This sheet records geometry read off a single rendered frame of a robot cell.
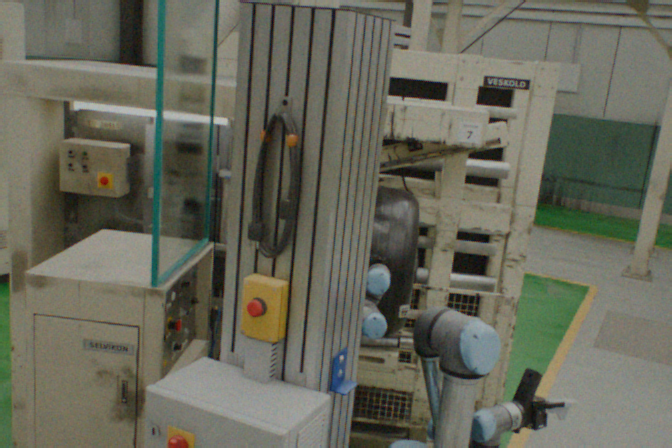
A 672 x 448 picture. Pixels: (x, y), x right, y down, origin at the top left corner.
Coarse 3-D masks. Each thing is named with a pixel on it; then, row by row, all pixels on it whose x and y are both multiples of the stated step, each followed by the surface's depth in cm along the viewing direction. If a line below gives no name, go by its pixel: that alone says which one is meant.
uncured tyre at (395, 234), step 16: (384, 192) 273; (400, 192) 275; (384, 208) 265; (400, 208) 265; (416, 208) 271; (384, 224) 260; (400, 224) 261; (416, 224) 265; (384, 240) 258; (400, 240) 258; (416, 240) 262; (384, 256) 257; (400, 256) 257; (416, 256) 265; (400, 272) 258; (400, 288) 259; (384, 304) 262; (400, 304) 262; (400, 320) 269
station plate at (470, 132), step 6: (462, 126) 287; (468, 126) 287; (474, 126) 287; (480, 126) 287; (462, 132) 288; (468, 132) 288; (474, 132) 288; (480, 132) 287; (462, 138) 289; (468, 138) 288; (474, 138) 288
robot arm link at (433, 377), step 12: (432, 312) 180; (420, 324) 180; (420, 336) 181; (420, 348) 185; (420, 360) 191; (432, 360) 187; (432, 372) 189; (432, 384) 191; (432, 396) 194; (432, 408) 197; (432, 420) 201; (432, 432) 204
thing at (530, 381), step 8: (528, 368) 202; (528, 376) 201; (536, 376) 200; (520, 384) 202; (528, 384) 200; (536, 384) 200; (520, 392) 201; (528, 392) 199; (512, 400) 201; (520, 400) 200; (528, 400) 199
